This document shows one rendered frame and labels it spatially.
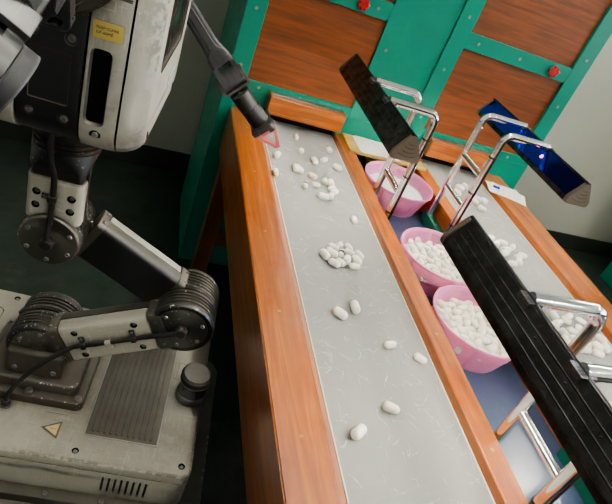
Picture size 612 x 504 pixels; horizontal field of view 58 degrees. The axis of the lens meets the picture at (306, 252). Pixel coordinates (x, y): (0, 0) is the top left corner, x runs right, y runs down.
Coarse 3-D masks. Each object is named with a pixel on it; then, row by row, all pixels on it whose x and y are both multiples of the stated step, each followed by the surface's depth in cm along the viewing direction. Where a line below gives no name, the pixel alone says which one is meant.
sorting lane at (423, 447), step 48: (288, 144) 198; (288, 192) 169; (288, 240) 147; (336, 240) 156; (336, 288) 137; (384, 288) 144; (336, 336) 123; (384, 336) 128; (336, 384) 111; (384, 384) 115; (432, 384) 121; (336, 432) 101; (384, 432) 105; (432, 432) 109; (384, 480) 96; (432, 480) 100; (480, 480) 103
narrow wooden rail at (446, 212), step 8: (424, 176) 211; (432, 184) 208; (432, 200) 201; (448, 200) 200; (424, 208) 205; (440, 208) 195; (448, 208) 195; (440, 216) 194; (448, 216) 190; (440, 224) 193; (448, 224) 189; (520, 376) 145; (544, 416) 135; (552, 432) 132
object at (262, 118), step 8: (256, 104) 154; (248, 112) 154; (256, 112) 155; (264, 112) 157; (248, 120) 156; (256, 120) 156; (264, 120) 157; (256, 128) 157; (264, 128) 155; (256, 136) 156
